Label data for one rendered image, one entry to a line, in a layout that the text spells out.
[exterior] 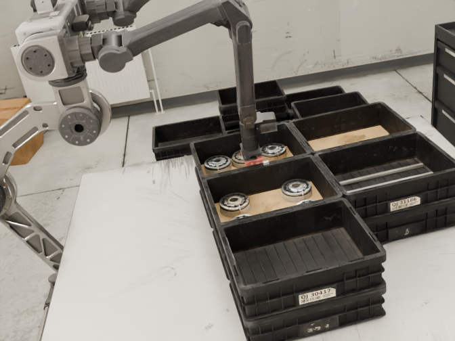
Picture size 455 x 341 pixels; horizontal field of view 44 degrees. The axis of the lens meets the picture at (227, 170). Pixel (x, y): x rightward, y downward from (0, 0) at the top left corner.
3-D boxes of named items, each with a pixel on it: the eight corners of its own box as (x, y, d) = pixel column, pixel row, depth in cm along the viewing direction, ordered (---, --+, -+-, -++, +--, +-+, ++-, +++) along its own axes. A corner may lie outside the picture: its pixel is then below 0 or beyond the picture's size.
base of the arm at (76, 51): (72, 67, 168) (61, 28, 162) (99, 63, 168) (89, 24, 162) (68, 78, 160) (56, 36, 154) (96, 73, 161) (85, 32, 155)
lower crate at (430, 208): (347, 255, 182) (346, 225, 176) (316, 208, 208) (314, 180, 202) (461, 227, 187) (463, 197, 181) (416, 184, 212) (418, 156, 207)
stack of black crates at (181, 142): (168, 219, 316) (152, 149, 294) (167, 192, 343) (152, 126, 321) (237, 207, 317) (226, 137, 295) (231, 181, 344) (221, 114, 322)
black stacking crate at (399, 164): (346, 227, 177) (345, 197, 171) (315, 183, 203) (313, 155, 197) (462, 199, 181) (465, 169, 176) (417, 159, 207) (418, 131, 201)
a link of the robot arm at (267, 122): (239, 100, 192) (243, 118, 187) (272, 95, 193) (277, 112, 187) (241, 124, 201) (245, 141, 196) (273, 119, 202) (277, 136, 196)
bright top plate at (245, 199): (225, 213, 185) (225, 212, 185) (215, 199, 194) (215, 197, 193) (253, 204, 187) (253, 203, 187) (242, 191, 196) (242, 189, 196)
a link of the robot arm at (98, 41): (85, 35, 161) (85, 47, 158) (120, 29, 162) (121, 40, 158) (94, 60, 169) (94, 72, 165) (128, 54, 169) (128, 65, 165)
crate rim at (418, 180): (344, 202, 172) (344, 196, 171) (313, 160, 198) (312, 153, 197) (465, 174, 176) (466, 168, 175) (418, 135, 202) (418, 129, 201)
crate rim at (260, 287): (240, 298, 142) (239, 291, 141) (218, 233, 168) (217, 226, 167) (388, 261, 146) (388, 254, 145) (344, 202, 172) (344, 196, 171)
